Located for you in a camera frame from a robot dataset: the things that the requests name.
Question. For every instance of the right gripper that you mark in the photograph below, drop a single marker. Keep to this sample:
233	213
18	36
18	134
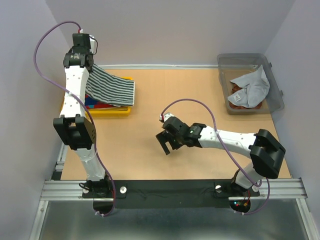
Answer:
163	137

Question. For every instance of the black white striped towel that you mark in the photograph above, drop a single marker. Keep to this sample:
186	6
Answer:
110	89

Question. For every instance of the turquoise red patterned towel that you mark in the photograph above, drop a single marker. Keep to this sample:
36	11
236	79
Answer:
91	104

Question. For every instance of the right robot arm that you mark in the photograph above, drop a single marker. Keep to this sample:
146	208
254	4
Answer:
265	152

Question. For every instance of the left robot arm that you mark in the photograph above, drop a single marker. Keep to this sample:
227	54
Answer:
72	126

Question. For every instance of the yellow plastic tray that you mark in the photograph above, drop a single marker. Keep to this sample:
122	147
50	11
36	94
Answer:
112	112

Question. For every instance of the brown cloth in bin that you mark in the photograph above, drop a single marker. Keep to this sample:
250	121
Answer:
235	89

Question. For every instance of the grey plastic bin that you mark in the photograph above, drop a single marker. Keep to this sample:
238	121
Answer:
234	65

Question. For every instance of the light grey cloth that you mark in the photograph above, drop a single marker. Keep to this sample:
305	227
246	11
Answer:
255	88

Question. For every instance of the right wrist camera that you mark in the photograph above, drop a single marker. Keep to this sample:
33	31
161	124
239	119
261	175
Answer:
165	116

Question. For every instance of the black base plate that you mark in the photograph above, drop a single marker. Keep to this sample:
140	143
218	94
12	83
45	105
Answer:
165	194

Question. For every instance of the aluminium frame rail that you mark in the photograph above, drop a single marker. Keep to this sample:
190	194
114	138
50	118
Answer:
280	189

